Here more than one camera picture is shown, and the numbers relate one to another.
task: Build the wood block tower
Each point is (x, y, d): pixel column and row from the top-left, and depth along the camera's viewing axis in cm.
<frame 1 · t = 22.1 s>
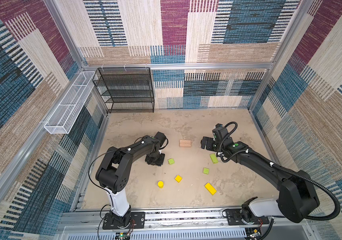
left hand: (158, 162, 92), fingers open
right hand: (208, 144, 87), fingers open
left natural wood block: (185, 140, 105), on the table
right natural wood block: (185, 144, 102), point 2 cm above the table
left small green cube: (171, 161, 94), point 2 cm above the table
right small green cube: (206, 170, 91), on the table
yellow cylinder block: (160, 184, 84), point 3 cm above the table
small yellow square block: (178, 178, 88), on the table
long yellow block: (210, 188, 84), on the table

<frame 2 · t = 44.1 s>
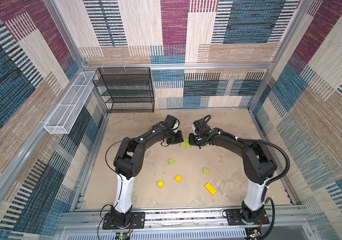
left hand: (184, 138, 95), fingers closed
right hand: (190, 142, 95), fingers closed
left long green block: (183, 144, 99), point 4 cm above the table
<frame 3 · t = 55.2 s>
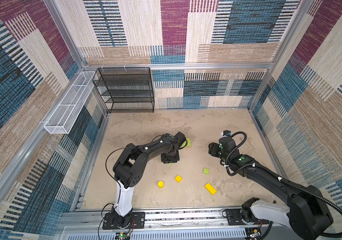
left hand: (173, 159, 92), fingers open
right hand: (213, 148, 86), fingers open
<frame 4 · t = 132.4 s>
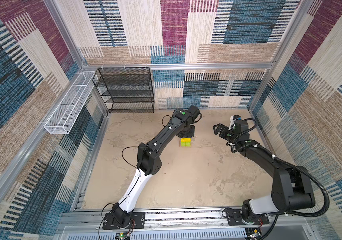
left hand: (189, 133, 90), fingers open
right hand: (218, 130, 90), fingers open
long yellow block: (185, 139, 93), point 11 cm above the table
